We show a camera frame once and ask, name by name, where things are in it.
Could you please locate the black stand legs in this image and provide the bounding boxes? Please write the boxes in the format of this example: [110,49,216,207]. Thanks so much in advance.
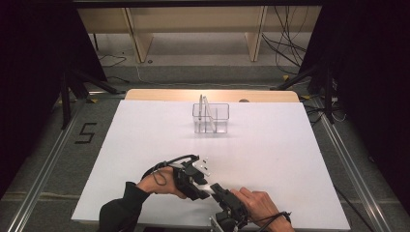
[270,61,337,125]
[59,64,127,130]

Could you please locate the bundle of black cables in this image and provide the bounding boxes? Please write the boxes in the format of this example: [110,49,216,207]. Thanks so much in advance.
[261,6,310,75]

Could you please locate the dark curtain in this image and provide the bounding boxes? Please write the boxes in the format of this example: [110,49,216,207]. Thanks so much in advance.
[299,0,410,214]
[0,0,107,197]

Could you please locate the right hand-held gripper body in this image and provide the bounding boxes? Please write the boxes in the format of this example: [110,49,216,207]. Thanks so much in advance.
[209,191,249,232]

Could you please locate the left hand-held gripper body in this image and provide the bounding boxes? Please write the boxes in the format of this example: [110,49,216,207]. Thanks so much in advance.
[173,157,212,191]

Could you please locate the left hand-held gripper cable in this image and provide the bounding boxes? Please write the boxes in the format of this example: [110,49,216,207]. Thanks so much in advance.
[141,154,199,187]

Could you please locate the person's left hand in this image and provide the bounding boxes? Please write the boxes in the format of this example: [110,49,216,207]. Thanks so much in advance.
[136,166,188,197]

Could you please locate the light wooden bench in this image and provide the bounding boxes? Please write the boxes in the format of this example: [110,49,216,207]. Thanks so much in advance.
[76,6,323,64]

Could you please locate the thin black floor cable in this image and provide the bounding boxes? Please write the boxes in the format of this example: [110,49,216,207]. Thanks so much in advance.
[98,53,128,68]

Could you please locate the clear plastic organizer box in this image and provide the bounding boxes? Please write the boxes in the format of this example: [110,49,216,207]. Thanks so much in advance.
[192,102,230,134]

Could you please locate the aluminium floor rail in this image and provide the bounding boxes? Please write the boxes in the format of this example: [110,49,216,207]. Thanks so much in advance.
[6,105,81,232]
[313,96,393,232]

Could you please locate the white table cover board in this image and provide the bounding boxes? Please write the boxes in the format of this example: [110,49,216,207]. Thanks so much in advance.
[71,99,351,231]

